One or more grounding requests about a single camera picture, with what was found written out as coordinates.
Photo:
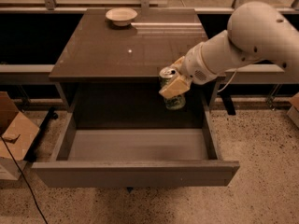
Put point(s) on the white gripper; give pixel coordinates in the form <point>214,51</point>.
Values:
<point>193,65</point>

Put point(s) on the green soda can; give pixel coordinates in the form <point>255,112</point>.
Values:
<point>172,89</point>

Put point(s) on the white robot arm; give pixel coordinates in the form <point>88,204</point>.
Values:
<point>255,31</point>

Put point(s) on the grey drawer cabinet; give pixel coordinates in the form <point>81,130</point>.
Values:
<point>109,76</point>

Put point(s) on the open grey top drawer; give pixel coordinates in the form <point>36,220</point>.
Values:
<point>115,138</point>

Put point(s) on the black stand foot right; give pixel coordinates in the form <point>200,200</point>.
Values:
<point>228,102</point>

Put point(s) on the black stand foot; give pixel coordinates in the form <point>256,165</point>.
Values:
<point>31,155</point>
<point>228,102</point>

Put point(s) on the white ceramic bowl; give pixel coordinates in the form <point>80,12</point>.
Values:
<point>121,16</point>

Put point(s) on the black stand foot left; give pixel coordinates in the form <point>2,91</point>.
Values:
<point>31,155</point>

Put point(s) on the cardboard box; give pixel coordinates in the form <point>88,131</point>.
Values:
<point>19,132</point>

